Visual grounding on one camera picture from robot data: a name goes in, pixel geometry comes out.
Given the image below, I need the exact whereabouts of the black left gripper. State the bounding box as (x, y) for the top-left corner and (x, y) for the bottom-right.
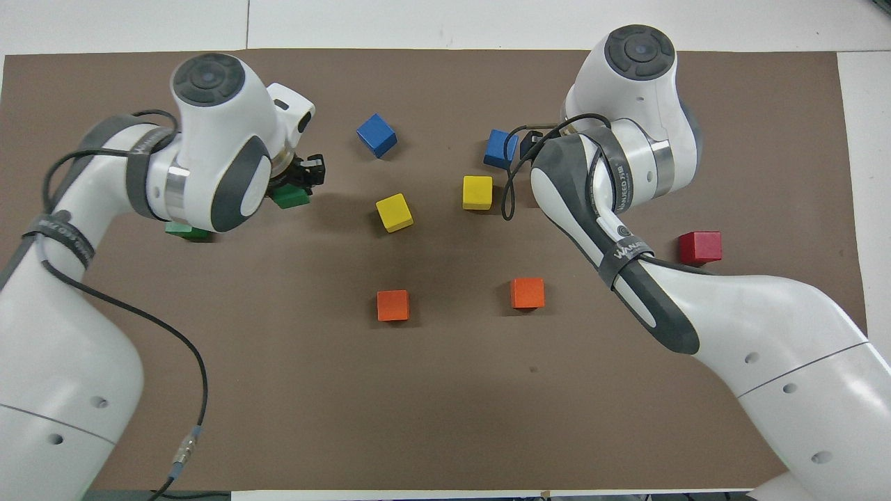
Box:
(271, 154), (326, 196)

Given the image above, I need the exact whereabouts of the green wooden cube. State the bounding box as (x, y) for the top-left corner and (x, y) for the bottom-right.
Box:
(268, 182), (311, 210)
(164, 221), (211, 243)

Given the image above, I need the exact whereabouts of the red wooden cube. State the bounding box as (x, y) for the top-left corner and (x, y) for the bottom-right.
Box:
(679, 231), (723, 266)

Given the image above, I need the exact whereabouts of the blue wooden cube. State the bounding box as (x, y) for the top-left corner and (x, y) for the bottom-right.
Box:
(483, 129), (521, 170)
(356, 113), (398, 159)

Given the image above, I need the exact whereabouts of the yellow wooden cube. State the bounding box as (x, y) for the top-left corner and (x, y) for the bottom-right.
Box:
(462, 175), (494, 212)
(375, 193), (414, 233)

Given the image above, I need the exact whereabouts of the orange wooden cube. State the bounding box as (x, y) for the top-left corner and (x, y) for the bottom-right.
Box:
(377, 289), (411, 323)
(510, 278), (546, 310)

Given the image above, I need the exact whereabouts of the brown table mat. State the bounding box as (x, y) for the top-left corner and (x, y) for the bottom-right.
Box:
(0, 47), (886, 492)

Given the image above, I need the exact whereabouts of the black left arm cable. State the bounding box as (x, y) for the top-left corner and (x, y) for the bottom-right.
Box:
(38, 108), (210, 501)

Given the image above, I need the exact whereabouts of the black floor cable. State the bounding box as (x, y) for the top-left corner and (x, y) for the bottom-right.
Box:
(150, 489), (232, 500)

